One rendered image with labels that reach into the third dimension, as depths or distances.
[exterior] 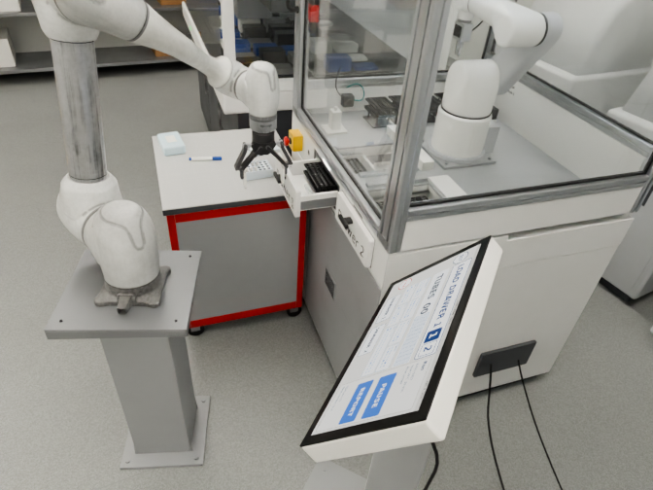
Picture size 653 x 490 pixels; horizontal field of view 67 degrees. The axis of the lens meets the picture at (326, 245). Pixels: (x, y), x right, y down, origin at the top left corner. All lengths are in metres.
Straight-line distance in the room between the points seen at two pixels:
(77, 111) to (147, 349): 0.71
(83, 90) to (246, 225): 0.87
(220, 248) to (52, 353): 0.93
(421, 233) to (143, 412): 1.13
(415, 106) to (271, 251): 1.15
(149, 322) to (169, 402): 0.46
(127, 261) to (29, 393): 1.16
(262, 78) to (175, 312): 0.74
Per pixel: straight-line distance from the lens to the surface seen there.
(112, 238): 1.41
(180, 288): 1.56
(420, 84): 1.20
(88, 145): 1.51
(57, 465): 2.24
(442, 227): 1.48
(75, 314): 1.54
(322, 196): 1.77
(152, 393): 1.81
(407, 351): 0.96
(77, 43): 1.43
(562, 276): 2.00
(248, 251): 2.14
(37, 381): 2.50
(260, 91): 1.58
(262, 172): 2.09
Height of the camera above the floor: 1.83
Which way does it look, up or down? 38 degrees down
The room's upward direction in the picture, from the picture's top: 5 degrees clockwise
